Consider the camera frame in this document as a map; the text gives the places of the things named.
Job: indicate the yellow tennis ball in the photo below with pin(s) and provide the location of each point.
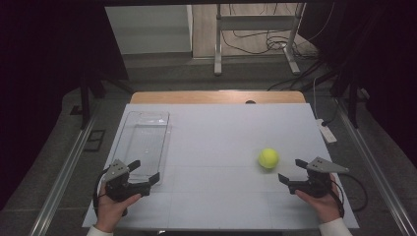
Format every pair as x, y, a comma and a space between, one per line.
268, 158

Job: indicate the clear plastic container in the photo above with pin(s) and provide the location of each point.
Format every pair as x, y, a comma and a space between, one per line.
147, 141

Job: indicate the aluminium rail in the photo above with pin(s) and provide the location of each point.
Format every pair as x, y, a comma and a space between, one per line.
377, 177
62, 177

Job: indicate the person's right hand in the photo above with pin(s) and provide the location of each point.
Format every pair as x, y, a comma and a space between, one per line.
323, 205

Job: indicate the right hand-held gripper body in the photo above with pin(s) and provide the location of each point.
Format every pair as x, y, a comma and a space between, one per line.
316, 183

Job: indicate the white board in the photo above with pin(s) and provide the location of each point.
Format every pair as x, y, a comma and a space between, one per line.
216, 164

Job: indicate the dark curtain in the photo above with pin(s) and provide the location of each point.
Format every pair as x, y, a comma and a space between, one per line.
39, 82
383, 65

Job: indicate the black metal stand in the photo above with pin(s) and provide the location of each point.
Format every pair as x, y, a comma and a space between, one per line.
86, 105
352, 105

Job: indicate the white cabinet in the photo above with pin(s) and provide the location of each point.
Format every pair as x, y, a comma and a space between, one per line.
147, 29

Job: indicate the grey metal desk frame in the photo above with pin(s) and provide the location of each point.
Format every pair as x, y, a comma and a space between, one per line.
255, 23

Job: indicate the white power strip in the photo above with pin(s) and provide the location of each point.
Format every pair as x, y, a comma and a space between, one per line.
326, 132

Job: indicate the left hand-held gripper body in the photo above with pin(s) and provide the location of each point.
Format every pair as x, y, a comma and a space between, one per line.
116, 173

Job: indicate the wooden table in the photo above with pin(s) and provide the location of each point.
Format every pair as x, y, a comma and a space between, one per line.
203, 97

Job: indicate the person's left hand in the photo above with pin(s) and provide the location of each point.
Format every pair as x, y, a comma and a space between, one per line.
109, 209

